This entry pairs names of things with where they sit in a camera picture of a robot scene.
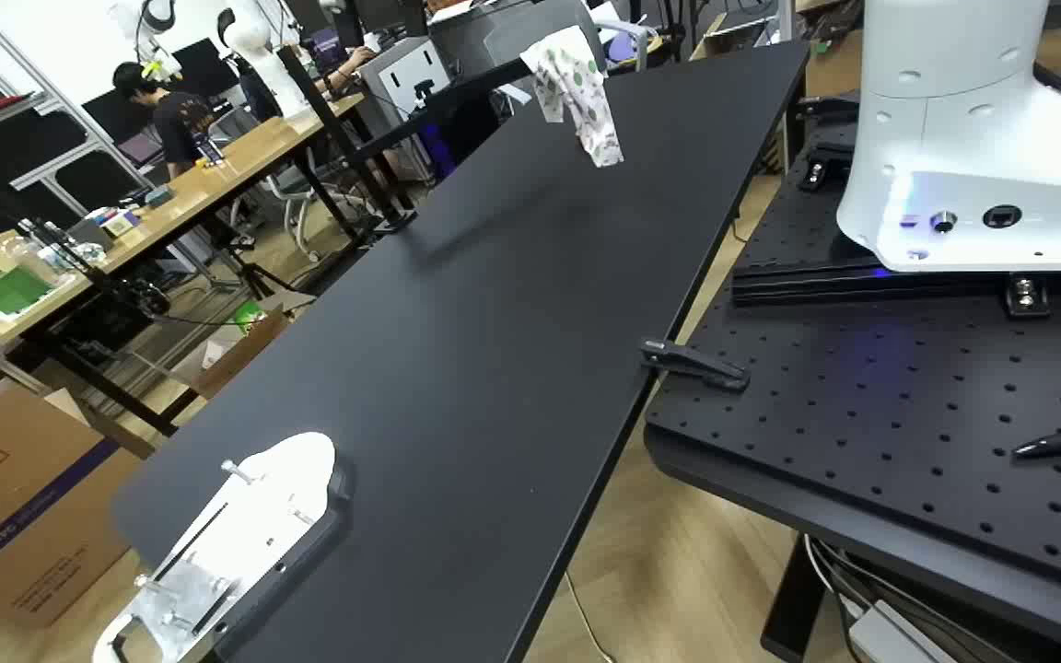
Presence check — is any black aluminium rail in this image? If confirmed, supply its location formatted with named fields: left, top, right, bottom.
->
left=730, top=257, right=1061, bottom=309

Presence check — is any green flat board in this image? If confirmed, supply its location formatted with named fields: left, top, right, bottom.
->
left=0, top=264, right=54, bottom=315

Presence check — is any white metal shelf frame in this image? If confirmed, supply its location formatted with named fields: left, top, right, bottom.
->
left=0, top=5, right=122, bottom=250

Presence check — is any long wooden desk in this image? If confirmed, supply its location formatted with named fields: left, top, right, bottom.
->
left=0, top=88, right=376, bottom=346

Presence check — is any white power adapter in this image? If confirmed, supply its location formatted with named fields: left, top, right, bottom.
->
left=845, top=597, right=967, bottom=663

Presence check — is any brown cardboard box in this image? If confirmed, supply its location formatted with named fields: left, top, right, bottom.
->
left=0, top=374, right=148, bottom=629

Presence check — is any black perforated breadboard table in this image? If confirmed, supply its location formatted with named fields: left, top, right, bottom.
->
left=643, top=107, right=1061, bottom=659

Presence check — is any black clamp-on stand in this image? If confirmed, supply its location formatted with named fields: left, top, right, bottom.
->
left=273, top=43, right=537, bottom=237

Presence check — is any white cloth with green print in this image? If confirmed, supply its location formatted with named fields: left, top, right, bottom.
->
left=519, top=23, right=625, bottom=173

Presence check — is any gray metal cabinet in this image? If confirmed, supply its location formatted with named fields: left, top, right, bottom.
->
left=361, top=34, right=455, bottom=139

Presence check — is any seated person in black shirt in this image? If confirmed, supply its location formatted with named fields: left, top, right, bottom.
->
left=112, top=59, right=223, bottom=180

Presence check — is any black bracket with bolt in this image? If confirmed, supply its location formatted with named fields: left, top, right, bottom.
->
left=1002, top=274, right=1056, bottom=324

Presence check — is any black clamp handle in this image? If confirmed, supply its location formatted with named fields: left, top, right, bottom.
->
left=637, top=339, right=752, bottom=398

